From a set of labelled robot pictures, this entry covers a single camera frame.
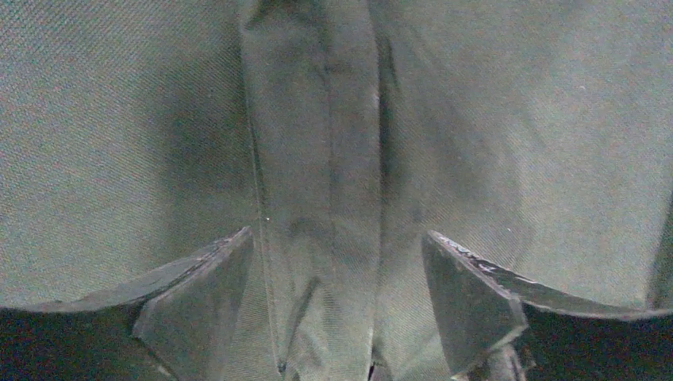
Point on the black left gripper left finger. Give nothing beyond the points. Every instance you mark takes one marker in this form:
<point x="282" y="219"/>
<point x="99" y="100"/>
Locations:
<point x="175" y="322"/>

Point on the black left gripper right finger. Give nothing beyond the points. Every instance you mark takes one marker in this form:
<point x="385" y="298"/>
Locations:
<point x="495" y="324"/>

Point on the black fabric student bag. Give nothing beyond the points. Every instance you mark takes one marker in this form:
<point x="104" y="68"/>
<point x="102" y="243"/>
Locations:
<point x="535" y="134"/>

